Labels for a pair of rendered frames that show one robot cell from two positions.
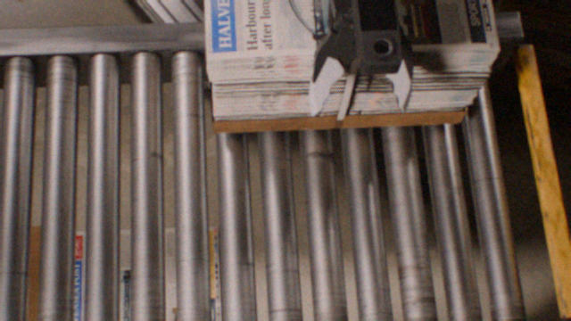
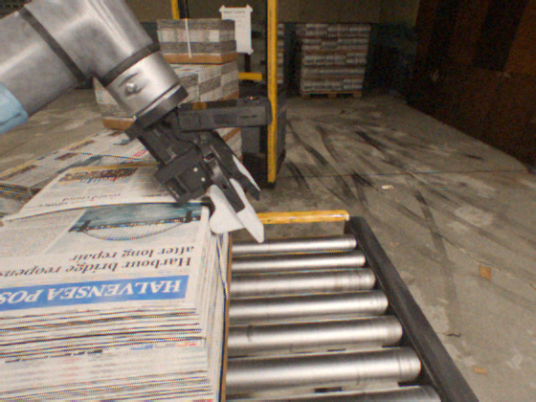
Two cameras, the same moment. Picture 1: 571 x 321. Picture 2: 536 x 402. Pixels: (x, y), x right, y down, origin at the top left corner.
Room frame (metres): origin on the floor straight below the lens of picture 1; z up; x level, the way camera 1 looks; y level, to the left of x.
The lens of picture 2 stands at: (0.33, 0.31, 1.25)
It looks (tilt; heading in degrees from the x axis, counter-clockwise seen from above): 29 degrees down; 278
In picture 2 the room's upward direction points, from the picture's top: straight up
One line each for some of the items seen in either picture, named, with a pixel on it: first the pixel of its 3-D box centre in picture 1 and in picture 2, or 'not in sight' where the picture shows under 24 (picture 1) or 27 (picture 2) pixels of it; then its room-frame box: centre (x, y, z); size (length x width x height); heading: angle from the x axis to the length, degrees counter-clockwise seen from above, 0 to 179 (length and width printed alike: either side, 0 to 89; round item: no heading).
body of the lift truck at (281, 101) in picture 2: not in sight; (245, 129); (0.96, -2.54, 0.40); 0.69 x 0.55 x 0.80; 174
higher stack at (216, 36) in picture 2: not in sight; (207, 127); (1.04, -1.74, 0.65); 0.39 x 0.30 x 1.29; 174
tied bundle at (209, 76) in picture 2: not in sight; (181, 89); (1.07, -1.45, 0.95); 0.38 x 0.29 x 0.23; 174
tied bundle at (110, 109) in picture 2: not in sight; (151, 100); (1.10, -1.16, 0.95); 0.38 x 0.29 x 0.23; 172
